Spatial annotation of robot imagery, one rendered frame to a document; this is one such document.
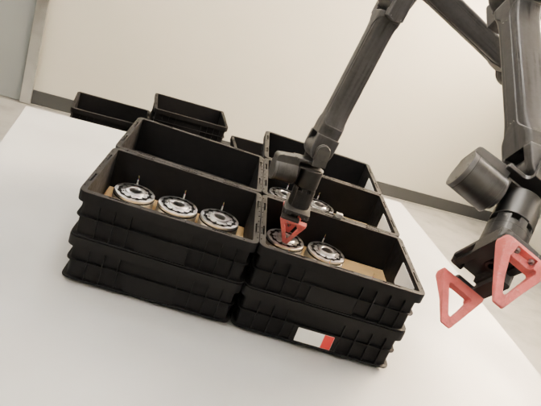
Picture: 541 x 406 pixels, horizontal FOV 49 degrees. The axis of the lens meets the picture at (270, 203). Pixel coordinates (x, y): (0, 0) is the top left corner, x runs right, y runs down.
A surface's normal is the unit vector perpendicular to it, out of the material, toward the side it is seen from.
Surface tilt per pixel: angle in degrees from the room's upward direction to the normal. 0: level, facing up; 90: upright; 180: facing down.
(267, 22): 90
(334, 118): 73
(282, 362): 0
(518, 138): 87
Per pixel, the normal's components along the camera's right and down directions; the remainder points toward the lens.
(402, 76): 0.16, 0.44
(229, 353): 0.33, -0.87
